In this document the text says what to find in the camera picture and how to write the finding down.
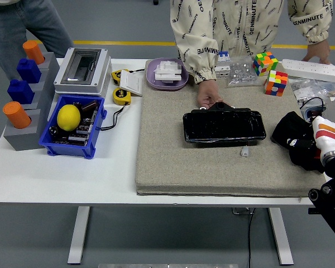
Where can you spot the person's left forearm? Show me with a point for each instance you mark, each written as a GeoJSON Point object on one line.
{"type": "Point", "coordinates": [311, 26]}

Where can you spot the person's left hand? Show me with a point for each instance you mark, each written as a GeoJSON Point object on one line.
{"type": "Point", "coordinates": [318, 51]}

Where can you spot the yellow tape measure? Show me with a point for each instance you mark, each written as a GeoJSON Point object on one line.
{"type": "Point", "coordinates": [120, 96]}
{"type": "Point", "coordinates": [115, 76]}

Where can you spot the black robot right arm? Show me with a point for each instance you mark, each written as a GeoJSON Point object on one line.
{"type": "Point", "coordinates": [332, 195]}

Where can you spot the black glossy panel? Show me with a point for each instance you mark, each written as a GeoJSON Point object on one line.
{"type": "Point", "coordinates": [223, 125]}

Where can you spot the white switch parts stack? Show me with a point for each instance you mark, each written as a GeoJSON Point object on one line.
{"type": "Point", "coordinates": [169, 72]}

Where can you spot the black rag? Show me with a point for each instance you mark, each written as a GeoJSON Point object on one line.
{"type": "Point", "coordinates": [287, 125]}

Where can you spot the orange cylinder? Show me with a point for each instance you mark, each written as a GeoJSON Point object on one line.
{"type": "Point", "coordinates": [33, 51]}
{"type": "Point", "coordinates": [16, 115]}

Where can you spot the white table leg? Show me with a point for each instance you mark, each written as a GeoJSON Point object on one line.
{"type": "Point", "coordinates": [79, 234]}
{"type": "Point", "coordinates": [280, 237]}

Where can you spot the white wall switch plate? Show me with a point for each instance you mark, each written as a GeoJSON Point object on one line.
{"type": "Point", "coordinates": [131, 83]}

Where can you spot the purple dish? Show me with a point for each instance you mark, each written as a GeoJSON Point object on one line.
{"type": "Point", "coordinates": [152, 79]}

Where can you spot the blue plastic bin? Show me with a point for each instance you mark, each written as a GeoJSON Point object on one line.
{"type": "Point", "coordinates": [72, 149]}

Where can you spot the metal bracket under table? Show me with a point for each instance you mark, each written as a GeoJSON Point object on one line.
{"type": "Point", "coordinates": [240, 211]}

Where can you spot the yellow lemon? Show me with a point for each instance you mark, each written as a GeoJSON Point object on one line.
{"type": "Point", "coordinates": [69, 117]}

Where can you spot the black chair wheel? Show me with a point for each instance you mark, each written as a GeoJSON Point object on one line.
{"type": "Point", "coordinates": [155, 2]}

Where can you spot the grey electrical enclosure box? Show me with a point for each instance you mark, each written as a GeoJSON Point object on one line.
{"type": "Point", "coordinates": [81, 83]}

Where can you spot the grey-brown mat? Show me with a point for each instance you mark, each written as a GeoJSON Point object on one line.
{"type": "Point", "coordinates": [184, 167]}

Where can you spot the blue block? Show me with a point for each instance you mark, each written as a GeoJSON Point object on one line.
{"type": "Point", "coordinates": [20, 92]}
{"type": "Point", "coordinates": [29, 71]}

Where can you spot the small white connector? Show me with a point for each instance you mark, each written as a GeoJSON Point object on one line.
{"type": "Point", "coordinates": [245, 151]}

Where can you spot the white blue circuit breaker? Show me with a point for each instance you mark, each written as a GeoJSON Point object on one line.
{"type": "Point", "coordinates": [224, 60]}

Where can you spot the grey stepped block holder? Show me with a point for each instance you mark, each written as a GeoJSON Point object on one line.
{"type": "Point", "coordinates": [25, 141]}

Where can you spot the person's right forearm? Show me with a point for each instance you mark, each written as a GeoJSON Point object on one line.
{"type": "Point", "coordinates": [198, 61]}

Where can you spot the clear bags of small parts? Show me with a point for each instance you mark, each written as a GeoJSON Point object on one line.
{"type": "Point", "coordinates": [307, 89]}

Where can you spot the person in jeans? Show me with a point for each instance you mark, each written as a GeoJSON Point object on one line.
{"type": "Point", "coordinates": [16, 28]}

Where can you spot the white power strip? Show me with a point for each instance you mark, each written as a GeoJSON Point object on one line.
{"type": "Point", "coordinates": [312, 69]}

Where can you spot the clear bag of nuts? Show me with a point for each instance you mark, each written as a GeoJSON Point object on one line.
{"type": "Point", "coordinates": [240, 74]}

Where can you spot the person's right hand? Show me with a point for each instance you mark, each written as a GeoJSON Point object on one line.
{"type": "Point", "coordinates": [208, 95]}

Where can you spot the colourful puzzle cube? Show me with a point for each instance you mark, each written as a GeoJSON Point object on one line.
{"type": "Point", "coordinates": [276, 83]}
{"type": "Point", "coordinates": [265, 64]}

